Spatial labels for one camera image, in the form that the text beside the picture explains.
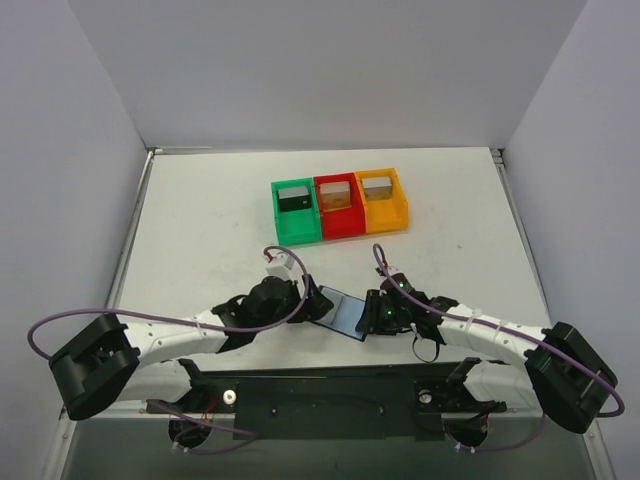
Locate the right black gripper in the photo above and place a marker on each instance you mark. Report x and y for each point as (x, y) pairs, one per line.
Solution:
(373, 310)

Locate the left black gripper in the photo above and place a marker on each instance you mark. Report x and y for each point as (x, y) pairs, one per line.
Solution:
(316, 304)

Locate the black leather card holder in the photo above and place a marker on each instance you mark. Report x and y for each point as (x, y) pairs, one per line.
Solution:
(345, 315)

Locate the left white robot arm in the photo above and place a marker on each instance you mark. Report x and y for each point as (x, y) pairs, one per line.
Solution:
(110, 361)

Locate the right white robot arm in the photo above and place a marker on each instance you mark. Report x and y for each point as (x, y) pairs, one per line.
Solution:
(553, 370)

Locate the black card stack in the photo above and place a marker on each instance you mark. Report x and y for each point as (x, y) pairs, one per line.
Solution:
(292, 199)

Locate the brown card stack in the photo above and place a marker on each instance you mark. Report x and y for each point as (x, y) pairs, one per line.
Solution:
(335, 195)

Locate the green plastic bin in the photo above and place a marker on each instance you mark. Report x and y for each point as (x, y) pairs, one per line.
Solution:
(298, 227)

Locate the red plastic bin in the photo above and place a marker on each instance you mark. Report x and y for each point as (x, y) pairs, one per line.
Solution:
(345, 223)

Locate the orange plastic bin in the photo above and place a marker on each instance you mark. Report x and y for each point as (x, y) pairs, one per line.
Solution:
(385, 205)

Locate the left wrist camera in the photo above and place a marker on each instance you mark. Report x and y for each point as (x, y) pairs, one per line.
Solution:
(280, 266)

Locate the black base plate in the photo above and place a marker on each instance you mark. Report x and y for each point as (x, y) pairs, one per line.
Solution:
(337, 403)

